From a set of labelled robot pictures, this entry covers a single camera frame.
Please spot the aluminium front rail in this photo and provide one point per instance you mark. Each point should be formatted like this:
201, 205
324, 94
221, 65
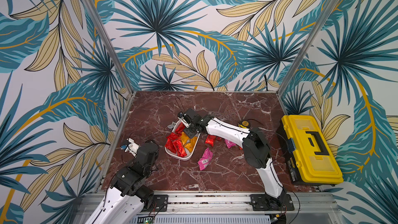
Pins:
233, 207

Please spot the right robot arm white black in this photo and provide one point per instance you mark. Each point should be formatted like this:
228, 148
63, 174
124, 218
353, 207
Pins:
257, 151

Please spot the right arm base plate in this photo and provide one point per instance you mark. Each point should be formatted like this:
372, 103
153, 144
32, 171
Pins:
263, 202

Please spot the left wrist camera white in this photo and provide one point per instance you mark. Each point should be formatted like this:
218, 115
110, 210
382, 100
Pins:
131, 147

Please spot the magenta tea bag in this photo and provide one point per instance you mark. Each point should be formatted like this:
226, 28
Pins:
229, 144
205, 160

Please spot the orange tea bag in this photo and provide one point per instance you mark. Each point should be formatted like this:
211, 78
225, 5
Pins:
188, 143

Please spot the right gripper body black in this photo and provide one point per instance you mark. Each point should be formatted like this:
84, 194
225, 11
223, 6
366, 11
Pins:
191, 127

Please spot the white plastic storage box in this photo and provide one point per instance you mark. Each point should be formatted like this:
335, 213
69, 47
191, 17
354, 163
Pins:
189, 155

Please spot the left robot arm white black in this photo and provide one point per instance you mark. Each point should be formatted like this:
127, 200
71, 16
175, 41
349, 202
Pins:
127, 194

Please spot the yellow black tape measure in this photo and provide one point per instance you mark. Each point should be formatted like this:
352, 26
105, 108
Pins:
244, 124

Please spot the yellow black toolbox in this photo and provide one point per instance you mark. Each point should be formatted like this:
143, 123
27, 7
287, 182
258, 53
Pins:
306, 152

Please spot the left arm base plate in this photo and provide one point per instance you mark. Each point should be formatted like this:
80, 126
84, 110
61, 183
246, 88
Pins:
159, 204

